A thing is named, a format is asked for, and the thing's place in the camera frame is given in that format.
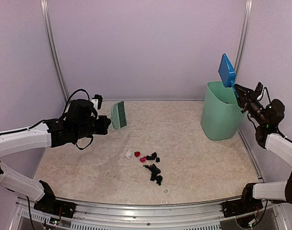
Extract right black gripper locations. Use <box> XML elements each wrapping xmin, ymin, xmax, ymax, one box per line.
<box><xmin>234</xmin><ymin>84</ymin><xmax>269</xmax><ymax>126</ymax></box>

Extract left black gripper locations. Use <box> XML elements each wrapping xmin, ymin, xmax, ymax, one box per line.
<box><xmin>74</xmin><ymin>115</ymin><xmax>111</xmax><ymax>140</ymax></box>

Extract green hand brush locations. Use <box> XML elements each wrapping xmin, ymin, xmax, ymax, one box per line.
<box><xmin>110</xmin><ymin>101</ymin><xmax>127</xmax><ymax>130</ymax></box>

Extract blue plastic dustpan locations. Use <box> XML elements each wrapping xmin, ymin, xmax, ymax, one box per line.
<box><xmin>218</xmin><ymin>53</ymin><xmax>238</xmax><ymax>97</ymax></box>

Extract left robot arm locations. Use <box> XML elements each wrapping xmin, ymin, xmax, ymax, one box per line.
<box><xmin>0</xmin><ymin>99</ymin><xmax>111</xmax><ymax>213</ymax></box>

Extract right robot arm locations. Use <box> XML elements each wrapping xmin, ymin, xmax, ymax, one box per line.
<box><xmin>233</xmin><ymin>82</ymin><xmax>292</xmax><ymax>213</ymax></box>

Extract green plastic waste bin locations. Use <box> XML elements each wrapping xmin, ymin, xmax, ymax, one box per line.
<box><xmin>201</xmin><ymin>81</ymin><xmax>244</xmax><ymax>141</ymax></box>

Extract white paper scrap by dustpan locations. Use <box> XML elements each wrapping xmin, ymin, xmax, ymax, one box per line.
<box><xmin>125</xmin><ymin>149</ymin><xmax>133</xmax><ymax>160</ymax></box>

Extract pink paper scrap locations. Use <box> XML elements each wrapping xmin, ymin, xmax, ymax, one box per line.
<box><xmin>140</xmin><ymin>157</ymin><xmax>147</xmax><ymax>162</ymax></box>

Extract black paper scrap large lower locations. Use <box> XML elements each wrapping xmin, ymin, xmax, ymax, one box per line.
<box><xmin>143</xmin><ymin>164</ymin><xmax>163</xmax><ymax>186</ymax></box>

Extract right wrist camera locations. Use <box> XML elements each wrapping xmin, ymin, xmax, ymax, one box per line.
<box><xmin>254</xmin><ymin>82</ymin><xmax>265</xmax><ymax>101</ymax></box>

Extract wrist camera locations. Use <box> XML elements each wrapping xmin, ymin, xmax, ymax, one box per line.
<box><xmin>254</xmin><ymin>82</ymin><xmax>265</xmax><ymax>101</ymax></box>
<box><xmin>91</xmin><ymin>94</ymin><xmax>103</xmax><ymax>110</ymax></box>

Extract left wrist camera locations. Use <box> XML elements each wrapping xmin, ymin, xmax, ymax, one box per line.
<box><xmin>91</xmin><ymin>94</ymin><xmax>103</xmax><ymax>110</ymax></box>

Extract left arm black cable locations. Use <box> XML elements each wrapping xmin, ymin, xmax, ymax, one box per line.
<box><xmin>63</xmin><ymin>88</ymin><xmax>91</xmax><ymax>115</ymax></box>

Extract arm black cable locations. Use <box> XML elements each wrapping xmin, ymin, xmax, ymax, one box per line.
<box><xmin>63</xmin><ymin>88</ymin><xmax>91</xmax><ymax>115</ymax></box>
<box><xmin>262</xmin><ymin>86</ymin><xmax>288</xmax><ymax>139</ymax></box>

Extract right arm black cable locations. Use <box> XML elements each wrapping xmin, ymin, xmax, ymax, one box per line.
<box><xmin>262</xmin><ymin>86</ymin><xmax>288</xmax><ymax>139</ymax></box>

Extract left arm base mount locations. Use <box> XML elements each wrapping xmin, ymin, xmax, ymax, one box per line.
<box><xmin>34</xmin><ymin>195</ymin><xmax>76</xmax><ymax>219</ymax></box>

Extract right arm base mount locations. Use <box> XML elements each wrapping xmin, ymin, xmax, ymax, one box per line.
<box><xmin>222</xmin><ymin>198</ymin><xmax>263</xmax><ymax>218</ymax></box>

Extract aluminium front rail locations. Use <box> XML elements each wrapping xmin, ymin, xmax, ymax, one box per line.
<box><xmin>15</xmin><ymin>189</ymin><xmax>284</xmax><ymax>230</ymax></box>

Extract left aluminium frame post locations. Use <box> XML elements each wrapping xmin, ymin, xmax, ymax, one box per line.
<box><xmin>40</xmin><ymin>0</ymin><xmax>69</xmax><ymax>102</ymax></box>

